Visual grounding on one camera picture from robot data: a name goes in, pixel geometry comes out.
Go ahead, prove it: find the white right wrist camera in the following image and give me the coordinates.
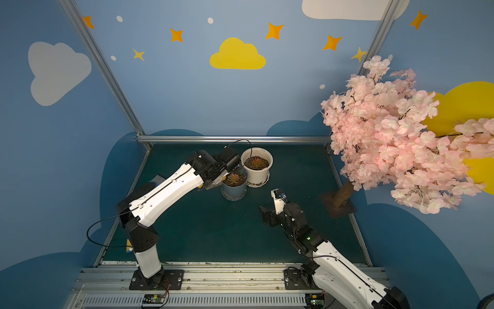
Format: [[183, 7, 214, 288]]
[[271, 189, 288, 215]]

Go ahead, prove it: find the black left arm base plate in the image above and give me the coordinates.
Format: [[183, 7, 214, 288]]
[[129, 269, 185, 290]]

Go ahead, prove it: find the blue-grey plant pot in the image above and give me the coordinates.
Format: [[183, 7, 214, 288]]
[[221, 176, 247, 201]]

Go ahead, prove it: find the left green circuit board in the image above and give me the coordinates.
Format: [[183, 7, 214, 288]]
[[142, 294, 166, 306]]

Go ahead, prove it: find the pink blossom artificial tree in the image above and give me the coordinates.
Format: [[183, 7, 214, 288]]
[[321, 56, 493, 214]]

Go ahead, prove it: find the brown tree base plate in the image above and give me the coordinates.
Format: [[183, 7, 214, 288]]
[[320, 191, 357, 218]]

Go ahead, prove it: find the aluminium frame rail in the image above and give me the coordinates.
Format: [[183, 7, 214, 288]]
[[136, 135, 331, 145]]

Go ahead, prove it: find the dark succulent in white pot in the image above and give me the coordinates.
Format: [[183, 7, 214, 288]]
[[244, 156, 270, 171]]

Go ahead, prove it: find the green circuit board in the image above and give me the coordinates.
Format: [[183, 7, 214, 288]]
[[304, 294, 325, 309], [142, 294, 166, 306]]

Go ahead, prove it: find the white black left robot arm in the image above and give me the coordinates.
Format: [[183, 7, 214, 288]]
[[117, 146, 241, 282]]

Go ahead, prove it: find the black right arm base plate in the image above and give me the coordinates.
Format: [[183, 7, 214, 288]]
[[283, 267, 318, 290]]

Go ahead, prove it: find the red-green succulent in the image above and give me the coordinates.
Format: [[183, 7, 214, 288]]
[[223, 173, 246, 187]]

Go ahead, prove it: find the white plant pot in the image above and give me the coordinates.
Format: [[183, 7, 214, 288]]
[[241, 148, 274, 188]]

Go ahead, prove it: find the white pot saucer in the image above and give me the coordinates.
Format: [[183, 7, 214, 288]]
[[247, 178, 269, 188]]

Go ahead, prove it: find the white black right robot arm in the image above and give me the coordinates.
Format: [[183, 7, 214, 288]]
[[259, 203, 410, 308]]

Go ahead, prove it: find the right green circuit board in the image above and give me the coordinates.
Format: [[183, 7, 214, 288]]
[[304, 294, 325, 309]]

